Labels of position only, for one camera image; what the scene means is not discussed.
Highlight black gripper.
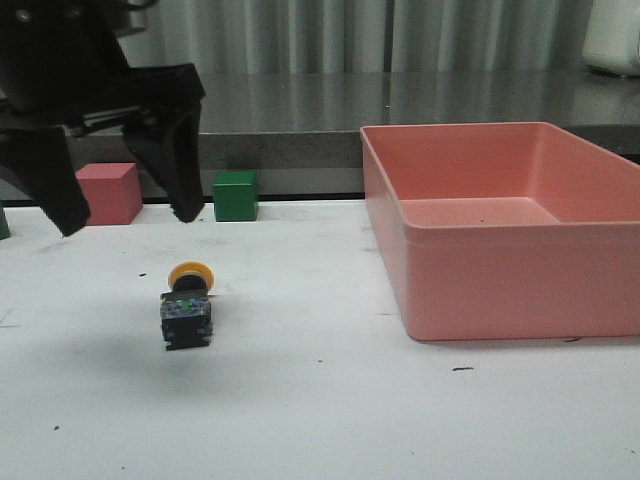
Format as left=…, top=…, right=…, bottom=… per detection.
left=1, top=1, right=204, bottom=237

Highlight pink plastic bin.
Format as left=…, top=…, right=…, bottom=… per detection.
left=361, top=122, right=639, bottom=341

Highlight dark green block at edge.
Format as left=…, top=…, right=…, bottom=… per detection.
left=0, top=207, right=11, bottom=240

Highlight pink cube block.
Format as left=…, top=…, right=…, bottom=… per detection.
left=76, top=163, right=143, bottom=226

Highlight white appliance on counter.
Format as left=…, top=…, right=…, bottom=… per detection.
left=582, top=0, right=639, bottom=77

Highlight grey stone counter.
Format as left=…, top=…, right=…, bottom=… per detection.
left=0, top=68, right=640, bottom=202

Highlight yellow push button switch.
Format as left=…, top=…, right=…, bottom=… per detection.
left=160, top=261, right=214, bottom=351

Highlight green cube block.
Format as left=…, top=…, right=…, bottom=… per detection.
left=212, top=171, right=258, bottom=222

